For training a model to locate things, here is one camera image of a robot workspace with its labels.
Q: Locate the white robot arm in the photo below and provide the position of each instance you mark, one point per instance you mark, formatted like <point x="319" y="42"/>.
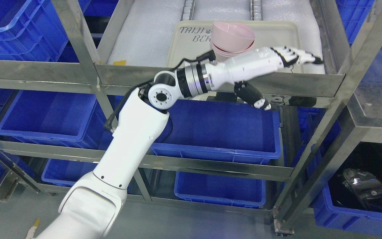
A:
<point x="95" y="201"/>

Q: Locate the beige plastic tray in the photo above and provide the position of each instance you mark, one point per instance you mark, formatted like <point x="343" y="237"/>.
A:
<point x="192" y="38"/>

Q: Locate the stacked pink bowls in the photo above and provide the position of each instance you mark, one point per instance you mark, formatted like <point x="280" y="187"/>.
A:
<point x="221" y="55"/>

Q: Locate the large blue bin middle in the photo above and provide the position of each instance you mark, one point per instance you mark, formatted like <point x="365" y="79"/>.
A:
<point x="220" y="131"/>

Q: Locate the pink plastic bowl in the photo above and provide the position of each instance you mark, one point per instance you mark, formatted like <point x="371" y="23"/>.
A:
<point x="232" y="37"/>

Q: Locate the blue bin left shelf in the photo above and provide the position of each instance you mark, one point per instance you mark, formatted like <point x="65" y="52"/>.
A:
<point x="55" y="118"/>

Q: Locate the steel shelf rack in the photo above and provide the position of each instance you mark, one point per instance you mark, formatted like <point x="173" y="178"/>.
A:
<point x="193" y="80"/>

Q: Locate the blue bin bottom middle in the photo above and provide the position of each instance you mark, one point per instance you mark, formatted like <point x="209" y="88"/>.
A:
<point x="221" y="190"/>

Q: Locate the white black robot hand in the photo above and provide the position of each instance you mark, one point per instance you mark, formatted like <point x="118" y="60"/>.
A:
<point x="255" y="63"/>

